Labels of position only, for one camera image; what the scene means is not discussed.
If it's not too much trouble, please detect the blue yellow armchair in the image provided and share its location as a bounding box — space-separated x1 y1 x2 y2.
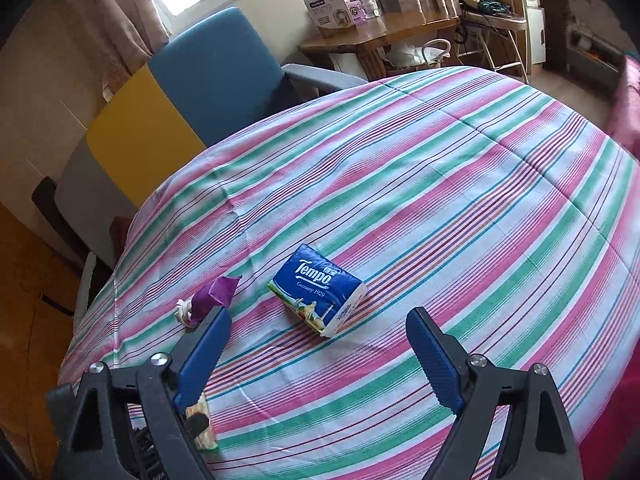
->
34 8 363 266

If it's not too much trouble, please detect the white hair scrunchie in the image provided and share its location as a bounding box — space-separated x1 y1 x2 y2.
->
175 298 193 330

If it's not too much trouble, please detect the wooden shelf unit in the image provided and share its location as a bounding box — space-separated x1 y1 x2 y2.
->
454 0 547 81

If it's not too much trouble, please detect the white cardboard box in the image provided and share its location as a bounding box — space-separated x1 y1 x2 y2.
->
304 0 355 38

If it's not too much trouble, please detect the wooden desk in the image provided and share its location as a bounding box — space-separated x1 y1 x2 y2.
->
298 12 460 81

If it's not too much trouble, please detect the blue Tempo tissue pack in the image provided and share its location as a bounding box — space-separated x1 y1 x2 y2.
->
268 244 368 338

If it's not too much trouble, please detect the purple snack wrapper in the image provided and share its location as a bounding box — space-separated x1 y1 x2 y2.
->
190 276 241 326

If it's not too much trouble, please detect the beige curtain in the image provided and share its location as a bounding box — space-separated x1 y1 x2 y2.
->
86 0 172 61

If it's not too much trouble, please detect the striped bed sheet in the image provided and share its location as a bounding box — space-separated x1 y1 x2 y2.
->
60 67 639 479

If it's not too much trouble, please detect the green cracker snack packet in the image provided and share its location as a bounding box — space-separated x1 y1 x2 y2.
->
184 392 218 451

